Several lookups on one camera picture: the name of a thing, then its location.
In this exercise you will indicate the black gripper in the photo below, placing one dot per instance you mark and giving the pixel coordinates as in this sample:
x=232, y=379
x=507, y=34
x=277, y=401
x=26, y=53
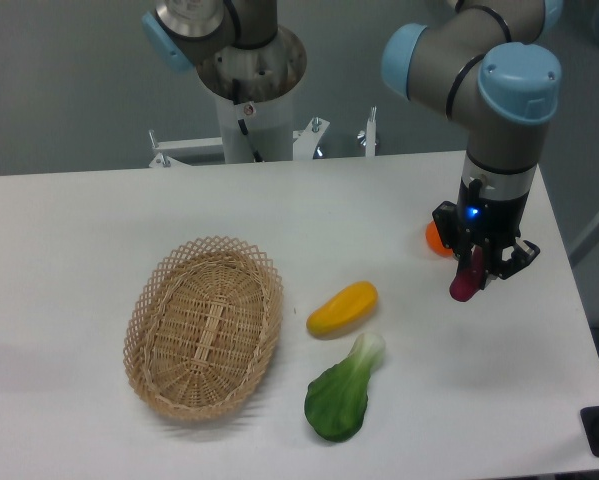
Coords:
x=481, y=217

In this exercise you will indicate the purple red sweet potato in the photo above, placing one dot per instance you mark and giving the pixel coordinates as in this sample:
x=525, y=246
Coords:
x=469, y=276

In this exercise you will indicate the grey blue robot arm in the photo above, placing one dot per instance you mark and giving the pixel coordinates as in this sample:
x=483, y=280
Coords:
x=483, y=70

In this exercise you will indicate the orange ball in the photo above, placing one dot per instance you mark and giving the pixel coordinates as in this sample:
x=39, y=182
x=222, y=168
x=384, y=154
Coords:
x=434, y=241

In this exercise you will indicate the yellow mango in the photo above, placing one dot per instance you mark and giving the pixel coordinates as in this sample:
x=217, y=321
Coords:
x=353, y=303

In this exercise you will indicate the green bok choy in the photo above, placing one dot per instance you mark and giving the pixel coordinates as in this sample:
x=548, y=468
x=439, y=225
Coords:
x=336, y=401

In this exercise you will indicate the woven wicker basket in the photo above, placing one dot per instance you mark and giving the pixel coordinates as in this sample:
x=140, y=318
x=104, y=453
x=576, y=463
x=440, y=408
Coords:
x=204, y=329

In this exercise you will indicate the white metal base frame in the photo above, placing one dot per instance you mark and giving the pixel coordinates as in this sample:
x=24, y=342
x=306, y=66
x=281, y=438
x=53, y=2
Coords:
x=306, y=144

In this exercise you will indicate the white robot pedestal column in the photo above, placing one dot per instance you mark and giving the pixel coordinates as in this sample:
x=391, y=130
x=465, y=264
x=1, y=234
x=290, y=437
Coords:
x=253, y=91

